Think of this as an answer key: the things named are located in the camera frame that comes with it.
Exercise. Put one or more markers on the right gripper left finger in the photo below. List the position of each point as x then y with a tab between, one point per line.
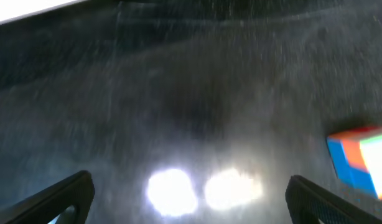
35	207

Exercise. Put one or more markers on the many-coloured puzzle cube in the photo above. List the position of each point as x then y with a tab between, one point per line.
356	161

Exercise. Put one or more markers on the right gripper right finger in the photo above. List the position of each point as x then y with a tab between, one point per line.
315	205

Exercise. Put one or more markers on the white shelf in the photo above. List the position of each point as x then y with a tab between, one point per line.
20	7

